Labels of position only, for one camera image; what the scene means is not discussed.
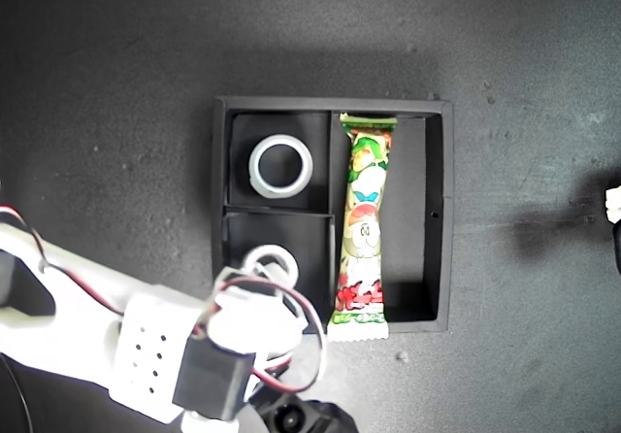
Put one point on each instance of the green printed snack bar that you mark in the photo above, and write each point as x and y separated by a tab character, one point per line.
366	219

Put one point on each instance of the black tray with wells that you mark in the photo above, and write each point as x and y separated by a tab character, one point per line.
412	209

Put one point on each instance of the large white tape roll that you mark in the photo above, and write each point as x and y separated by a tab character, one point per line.
254	166

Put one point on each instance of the small white tape roll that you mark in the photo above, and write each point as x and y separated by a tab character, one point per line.
291	258

